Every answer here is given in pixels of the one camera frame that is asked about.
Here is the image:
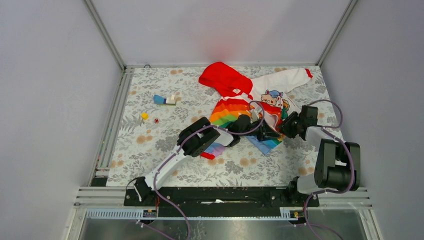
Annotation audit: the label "small yellow cube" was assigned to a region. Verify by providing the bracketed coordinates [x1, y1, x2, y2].
[140, 112, 149, 120]

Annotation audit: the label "floral patterned table mat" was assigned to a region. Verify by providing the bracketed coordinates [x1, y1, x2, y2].
[105, 65, 359, 188]

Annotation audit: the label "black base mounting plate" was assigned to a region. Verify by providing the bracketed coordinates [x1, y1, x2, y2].
[123, 186, 320, 218]

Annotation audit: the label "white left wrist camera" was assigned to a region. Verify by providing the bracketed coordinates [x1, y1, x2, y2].
[249, 108, 262, 123]

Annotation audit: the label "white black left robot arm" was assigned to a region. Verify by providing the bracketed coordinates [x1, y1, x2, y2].
[132, 114, 281, 206]

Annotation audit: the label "rainbow red white kids jacket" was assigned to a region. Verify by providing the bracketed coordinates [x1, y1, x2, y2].
[198, 61, 314, 161]

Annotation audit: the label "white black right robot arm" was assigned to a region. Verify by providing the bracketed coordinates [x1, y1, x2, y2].
[276, 105, 361, 206]

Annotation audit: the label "blue white toy block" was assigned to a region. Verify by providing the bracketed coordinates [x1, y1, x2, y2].
[153, 94, 177, 106]

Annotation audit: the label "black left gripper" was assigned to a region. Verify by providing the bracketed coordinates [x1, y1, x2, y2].
[238, 117, 279, 142]

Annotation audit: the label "aluminium frame rails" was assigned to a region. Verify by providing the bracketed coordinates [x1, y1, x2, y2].
[62, 0, 383, 240]

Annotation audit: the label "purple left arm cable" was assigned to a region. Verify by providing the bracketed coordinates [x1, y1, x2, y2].
[136, 100, 266, 240]

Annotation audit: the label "grey slotted cable duct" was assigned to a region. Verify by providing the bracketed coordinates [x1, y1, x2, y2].
[85, 208, 158, 220]

